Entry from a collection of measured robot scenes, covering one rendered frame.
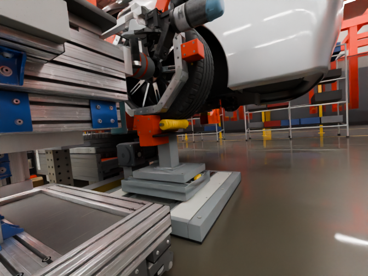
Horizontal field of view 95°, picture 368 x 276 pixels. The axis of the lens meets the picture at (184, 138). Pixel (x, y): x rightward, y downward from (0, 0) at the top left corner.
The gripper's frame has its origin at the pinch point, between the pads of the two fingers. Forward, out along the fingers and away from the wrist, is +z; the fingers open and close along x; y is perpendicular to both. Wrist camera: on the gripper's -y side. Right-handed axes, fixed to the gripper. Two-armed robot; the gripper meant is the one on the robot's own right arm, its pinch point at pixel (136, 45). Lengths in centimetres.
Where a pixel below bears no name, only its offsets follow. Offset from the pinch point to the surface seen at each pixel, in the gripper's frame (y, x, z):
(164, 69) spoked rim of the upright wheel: 0.6, -30.9, 8.9
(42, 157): -53, -25, 168
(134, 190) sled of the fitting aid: -72, -22, 34
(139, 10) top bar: 13.4, -1.4, -2.3
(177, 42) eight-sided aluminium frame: 6.7, -20.4, -7.7
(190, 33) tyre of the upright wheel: 13.1, -28.8, -11.1
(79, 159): -53, -25, 98
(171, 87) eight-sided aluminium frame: -13.9, -20.4, -1.9
